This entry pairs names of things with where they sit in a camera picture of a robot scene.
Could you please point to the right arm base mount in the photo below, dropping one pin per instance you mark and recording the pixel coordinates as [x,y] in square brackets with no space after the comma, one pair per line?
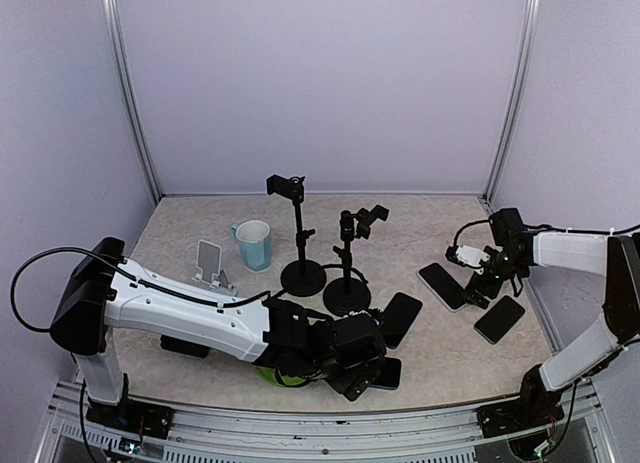
[511,417]

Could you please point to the right aluminium frame post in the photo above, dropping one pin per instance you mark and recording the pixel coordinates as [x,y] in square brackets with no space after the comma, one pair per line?
[525,48]

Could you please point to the black phone blue case bottom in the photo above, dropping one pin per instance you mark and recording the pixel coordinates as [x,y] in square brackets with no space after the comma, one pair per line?
[389,376]

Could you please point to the black phone white case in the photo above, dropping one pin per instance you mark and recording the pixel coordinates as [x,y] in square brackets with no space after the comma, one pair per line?
[443,285]

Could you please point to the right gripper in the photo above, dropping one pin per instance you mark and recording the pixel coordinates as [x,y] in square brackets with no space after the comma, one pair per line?
[490,289]

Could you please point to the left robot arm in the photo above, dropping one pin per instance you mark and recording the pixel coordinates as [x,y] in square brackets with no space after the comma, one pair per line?
[108,290]

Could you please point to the black phone middle left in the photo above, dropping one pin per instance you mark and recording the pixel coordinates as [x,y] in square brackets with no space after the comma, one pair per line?
[398,317]

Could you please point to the tall black clamp stand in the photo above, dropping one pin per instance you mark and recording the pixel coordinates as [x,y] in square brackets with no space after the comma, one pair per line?
[302,277]

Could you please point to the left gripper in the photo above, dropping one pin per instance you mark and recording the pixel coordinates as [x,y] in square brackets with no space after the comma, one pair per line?
[354,387]

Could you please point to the green plate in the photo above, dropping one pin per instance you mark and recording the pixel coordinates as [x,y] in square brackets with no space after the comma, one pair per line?
[272,375]

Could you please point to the black phone far right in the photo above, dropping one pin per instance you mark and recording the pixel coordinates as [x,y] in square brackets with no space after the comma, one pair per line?
[499,320]

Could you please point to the black folding phone stand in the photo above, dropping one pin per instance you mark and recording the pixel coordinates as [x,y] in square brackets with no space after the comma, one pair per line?
[183,347]

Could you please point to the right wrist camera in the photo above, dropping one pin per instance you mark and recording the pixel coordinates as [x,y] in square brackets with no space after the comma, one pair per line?
[467,256]

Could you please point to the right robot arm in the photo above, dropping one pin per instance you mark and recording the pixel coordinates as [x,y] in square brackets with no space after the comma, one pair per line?
[595,272]

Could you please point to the aluminium frame post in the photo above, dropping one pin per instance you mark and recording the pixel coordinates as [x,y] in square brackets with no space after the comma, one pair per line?
[525,48]
[116,36]

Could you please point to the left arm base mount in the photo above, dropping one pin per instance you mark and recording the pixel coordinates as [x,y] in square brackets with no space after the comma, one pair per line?
[133,416]

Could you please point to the front aluminium rail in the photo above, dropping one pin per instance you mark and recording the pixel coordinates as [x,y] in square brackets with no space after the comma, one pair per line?
[450,433]

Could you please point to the left aluminium frame post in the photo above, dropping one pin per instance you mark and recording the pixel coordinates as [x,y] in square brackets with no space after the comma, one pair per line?
[116,36]

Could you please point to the short black clamp stand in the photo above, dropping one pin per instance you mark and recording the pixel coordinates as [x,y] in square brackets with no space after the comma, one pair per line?
[348,293]

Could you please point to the light blue mug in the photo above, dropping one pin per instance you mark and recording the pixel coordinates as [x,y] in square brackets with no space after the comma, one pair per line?
[255,244]

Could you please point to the white folding phone stand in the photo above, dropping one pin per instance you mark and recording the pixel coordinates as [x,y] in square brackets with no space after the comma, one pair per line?
[209,271]

